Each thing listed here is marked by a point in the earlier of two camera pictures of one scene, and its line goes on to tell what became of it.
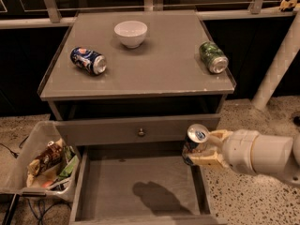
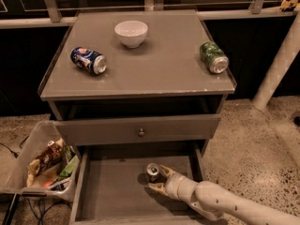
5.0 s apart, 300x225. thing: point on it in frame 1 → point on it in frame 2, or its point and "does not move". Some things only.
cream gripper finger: (221, 134) → (167, 171)
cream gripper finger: (213, 159) → (158, 187)
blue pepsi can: (88, 60) does not move
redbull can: (197, 133) → (153, 172)
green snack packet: (72, 161) does not move
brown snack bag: (50, 156) does not move
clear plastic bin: (46, 165) does not move
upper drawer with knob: (134, 130) does not move
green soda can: (213, 57) does not move
